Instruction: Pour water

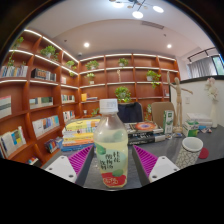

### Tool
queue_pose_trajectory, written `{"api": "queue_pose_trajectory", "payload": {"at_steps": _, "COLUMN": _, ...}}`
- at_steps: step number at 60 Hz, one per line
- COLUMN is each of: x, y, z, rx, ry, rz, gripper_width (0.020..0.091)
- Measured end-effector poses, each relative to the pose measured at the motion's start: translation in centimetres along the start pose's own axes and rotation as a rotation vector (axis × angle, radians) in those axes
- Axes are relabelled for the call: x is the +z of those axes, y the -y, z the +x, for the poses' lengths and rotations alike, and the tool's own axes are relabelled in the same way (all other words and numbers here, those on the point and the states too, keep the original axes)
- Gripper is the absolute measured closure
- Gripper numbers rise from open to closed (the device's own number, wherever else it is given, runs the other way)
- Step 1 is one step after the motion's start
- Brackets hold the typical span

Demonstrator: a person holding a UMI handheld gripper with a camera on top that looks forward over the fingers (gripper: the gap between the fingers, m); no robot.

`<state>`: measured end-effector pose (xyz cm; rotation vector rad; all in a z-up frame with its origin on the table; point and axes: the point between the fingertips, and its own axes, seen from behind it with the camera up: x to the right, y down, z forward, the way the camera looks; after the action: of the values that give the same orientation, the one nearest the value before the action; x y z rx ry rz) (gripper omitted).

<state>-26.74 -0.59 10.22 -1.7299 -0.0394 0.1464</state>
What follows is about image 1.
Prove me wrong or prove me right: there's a window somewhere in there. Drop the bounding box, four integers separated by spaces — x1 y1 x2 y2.
211 54 224 76

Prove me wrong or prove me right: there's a white cup with triangle pattern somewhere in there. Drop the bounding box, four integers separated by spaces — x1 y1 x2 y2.
174 136 204 170

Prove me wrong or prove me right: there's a green and white drink carton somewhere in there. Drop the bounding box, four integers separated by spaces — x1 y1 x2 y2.
162 109 175 135

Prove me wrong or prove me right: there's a stack of dark books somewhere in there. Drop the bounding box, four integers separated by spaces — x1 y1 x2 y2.
123 121 167 146

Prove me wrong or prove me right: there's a stack of colourful books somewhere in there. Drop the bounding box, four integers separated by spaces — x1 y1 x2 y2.
61 118 101 153

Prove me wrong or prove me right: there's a stack of white tissue packs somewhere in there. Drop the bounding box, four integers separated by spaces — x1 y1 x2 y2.
185 112 213 128

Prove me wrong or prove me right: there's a ceiling air vent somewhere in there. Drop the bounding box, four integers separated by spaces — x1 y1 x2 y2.
141 20 165 30

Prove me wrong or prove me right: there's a branched ceiling lamp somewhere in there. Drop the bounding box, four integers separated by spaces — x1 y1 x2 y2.
109 0 165 20

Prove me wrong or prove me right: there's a chair with dark jacket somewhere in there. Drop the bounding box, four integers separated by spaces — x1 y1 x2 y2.
117 101 144 124

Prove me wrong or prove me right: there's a wooden shelf unit with books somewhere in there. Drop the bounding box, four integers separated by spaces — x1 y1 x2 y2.
0 28 181 168

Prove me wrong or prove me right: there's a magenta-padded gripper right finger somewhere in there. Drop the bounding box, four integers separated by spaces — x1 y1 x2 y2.
131 144 181 187

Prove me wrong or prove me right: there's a green and white box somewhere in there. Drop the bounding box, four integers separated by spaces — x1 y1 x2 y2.
182 120 201 138

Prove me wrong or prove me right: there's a grey curtain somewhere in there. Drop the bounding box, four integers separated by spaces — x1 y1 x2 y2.
187 57 218 79

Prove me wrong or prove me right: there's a clear bottle of yellow drink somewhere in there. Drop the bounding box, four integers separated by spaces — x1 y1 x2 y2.
93 98 129 190

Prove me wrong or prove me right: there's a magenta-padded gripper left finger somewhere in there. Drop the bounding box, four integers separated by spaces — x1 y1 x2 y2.
44 144 96 188

